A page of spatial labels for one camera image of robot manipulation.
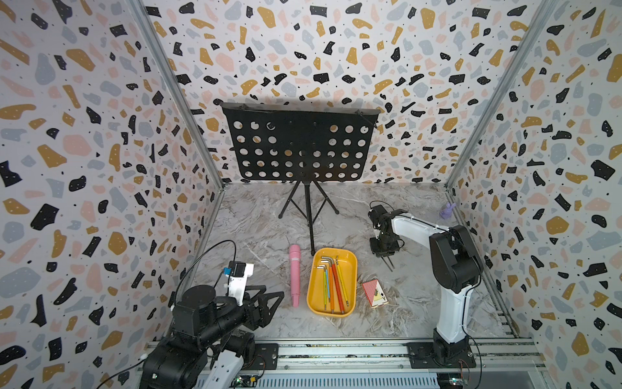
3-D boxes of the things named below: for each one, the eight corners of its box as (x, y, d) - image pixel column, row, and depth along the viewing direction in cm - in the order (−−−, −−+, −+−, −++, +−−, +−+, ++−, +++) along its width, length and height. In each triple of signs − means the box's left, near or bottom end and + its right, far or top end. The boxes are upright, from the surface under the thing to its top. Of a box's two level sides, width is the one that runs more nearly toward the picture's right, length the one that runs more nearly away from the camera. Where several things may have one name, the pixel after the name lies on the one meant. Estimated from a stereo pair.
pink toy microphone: (290, 307, 85) (289, 305, 83) (291, 248, 101) (290, 244, 99) (301, 306, 86) (301, 304, 84) (300, 247, 101) (300, 244, 99)
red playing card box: (371, 308, 86) (372, 306, 84) (362, 285, 91) (363, 282, 89) (387, 304, 87) (388, 301, 85) (377, 281, 92) (378, 278, 90)
